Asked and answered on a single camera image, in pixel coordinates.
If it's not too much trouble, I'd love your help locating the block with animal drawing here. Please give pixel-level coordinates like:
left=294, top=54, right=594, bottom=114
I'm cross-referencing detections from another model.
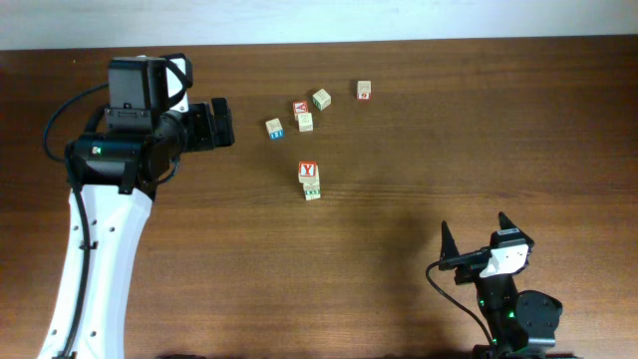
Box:
left=303, top=181, right=320, bottom=191

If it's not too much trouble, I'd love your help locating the black camera cable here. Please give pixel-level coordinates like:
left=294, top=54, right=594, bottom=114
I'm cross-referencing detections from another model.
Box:
left=425, top=258, right=497, bottom=350
left=42, top=82, right=111, bottom=164

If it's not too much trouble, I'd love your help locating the block Y with blue side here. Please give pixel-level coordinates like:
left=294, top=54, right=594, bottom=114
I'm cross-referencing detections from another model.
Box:
left=265, top=118, right=284, bottom=140

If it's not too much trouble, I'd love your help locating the left black camera cable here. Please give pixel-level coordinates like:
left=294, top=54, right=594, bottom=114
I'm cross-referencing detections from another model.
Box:
left=42, top=82, right=111, bottom=164

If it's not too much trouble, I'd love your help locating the blue 5 block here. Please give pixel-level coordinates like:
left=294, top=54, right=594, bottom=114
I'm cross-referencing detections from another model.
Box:
left=304, top=189, right=321, bottom=200

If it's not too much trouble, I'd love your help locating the block Z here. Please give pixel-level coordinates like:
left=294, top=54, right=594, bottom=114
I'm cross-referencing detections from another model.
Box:
left=295, top=113, right=314, bottom=132

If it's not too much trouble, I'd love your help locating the block with red bottom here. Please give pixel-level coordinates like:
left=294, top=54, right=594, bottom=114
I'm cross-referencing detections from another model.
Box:
left=357, top=81, right=372, bottom=100

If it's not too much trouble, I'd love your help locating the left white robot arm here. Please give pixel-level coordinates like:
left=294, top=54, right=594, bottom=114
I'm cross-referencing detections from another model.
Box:
left=39, top=53, right=235, bottom=359

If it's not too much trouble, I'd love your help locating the right black camera cable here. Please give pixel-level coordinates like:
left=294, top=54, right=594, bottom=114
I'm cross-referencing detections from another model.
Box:
left=425, top=258, right=497, bottom=350

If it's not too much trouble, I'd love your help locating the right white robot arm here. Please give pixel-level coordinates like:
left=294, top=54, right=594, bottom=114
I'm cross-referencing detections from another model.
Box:
left=435, top=212, right=562, bottom=358

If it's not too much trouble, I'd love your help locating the block with blue T side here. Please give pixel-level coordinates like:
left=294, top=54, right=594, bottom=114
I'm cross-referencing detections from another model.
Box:
left=298, top=162, right=319, bottom=183

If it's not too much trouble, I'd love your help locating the red A block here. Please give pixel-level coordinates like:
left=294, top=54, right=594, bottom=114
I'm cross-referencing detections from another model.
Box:
left=293, top=101, right=309, bottom=121

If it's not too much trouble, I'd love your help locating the block I with green R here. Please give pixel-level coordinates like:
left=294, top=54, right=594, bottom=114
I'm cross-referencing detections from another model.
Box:
left=312, top=89, right=332, bottom=111

